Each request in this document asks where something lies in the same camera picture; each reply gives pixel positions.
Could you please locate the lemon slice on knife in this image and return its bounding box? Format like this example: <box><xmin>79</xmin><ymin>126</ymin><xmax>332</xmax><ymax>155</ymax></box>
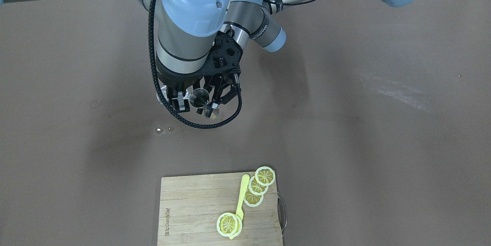
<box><xmin>216</xmin><ymin>212</ymin><xmax>243</xmax><ymax>239</ymax></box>

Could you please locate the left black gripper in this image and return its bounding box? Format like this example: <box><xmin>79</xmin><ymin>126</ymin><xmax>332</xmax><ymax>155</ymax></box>
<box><xmin>203</xmin><ymin>71</ymin><xmax>241</xmax><ymax>118</ymax></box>

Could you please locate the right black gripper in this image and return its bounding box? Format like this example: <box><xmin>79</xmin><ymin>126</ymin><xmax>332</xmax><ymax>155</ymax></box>
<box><xmin>155</xmin><ymin>31</ymin><xmax>243</xmax><ymax>113</ymax></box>

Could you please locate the steel double jigger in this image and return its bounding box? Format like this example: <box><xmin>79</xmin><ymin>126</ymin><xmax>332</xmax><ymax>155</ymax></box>
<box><xmin>189</xmin><ymin>88</ymin><xmax>220</xmax><ymax>120</ymax></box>

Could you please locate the wooden cutting board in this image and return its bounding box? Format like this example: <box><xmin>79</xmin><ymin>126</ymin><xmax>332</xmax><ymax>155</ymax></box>
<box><xmin>157</xmin><ymin>172</ymin><xmax>284</xmax><ymax>246</ymax></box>

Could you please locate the yellow plastic knife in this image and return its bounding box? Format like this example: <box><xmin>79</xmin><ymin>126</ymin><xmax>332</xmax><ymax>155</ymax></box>
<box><xmin>230</xmin><ymin>174</ymin><xmax>250</xmax><ymax>240</ymax></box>

